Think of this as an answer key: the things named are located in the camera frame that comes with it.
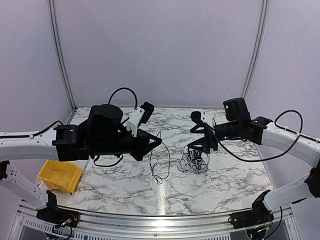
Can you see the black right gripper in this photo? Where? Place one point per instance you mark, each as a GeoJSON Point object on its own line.
{"type": "Point", "coordinates": [203, 141]}

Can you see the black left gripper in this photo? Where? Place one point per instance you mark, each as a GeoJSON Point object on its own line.
{"type": "Point", "coordinates": [143, 145]}

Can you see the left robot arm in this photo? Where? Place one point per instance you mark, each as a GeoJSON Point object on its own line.
{"type": "Point", "coordinates": [102, 133]}

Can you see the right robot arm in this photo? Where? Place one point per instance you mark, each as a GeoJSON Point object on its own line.
{"type": "Point", "coordinates": [263, 131]}

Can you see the near yellow plastic bin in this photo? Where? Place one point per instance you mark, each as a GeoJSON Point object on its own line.
{"type": "Point", "coordinates": [63, 176]}

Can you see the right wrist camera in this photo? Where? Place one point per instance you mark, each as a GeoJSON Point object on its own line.
{"type": "Point", "coordinates": [202, 118]}

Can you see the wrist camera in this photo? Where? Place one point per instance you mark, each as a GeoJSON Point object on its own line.
{"type": "Point", "coordinates": [139, 116]}
{"type": "Point", "coordinates": [202, 118]}

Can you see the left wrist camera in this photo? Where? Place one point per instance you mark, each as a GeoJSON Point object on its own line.
{"type": "Point", "coordinates": [139, 116]}

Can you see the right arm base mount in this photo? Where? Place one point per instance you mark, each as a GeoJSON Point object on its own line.
{"type": "Point", "coordinates": [258, 214]}

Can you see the aluminium front rail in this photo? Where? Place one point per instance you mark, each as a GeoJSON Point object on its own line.
{"type": "Point", "coordinates": [105, 226]}

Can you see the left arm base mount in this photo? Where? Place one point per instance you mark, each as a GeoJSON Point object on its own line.
{"type": "Point", "coordinates": [56, 215]}

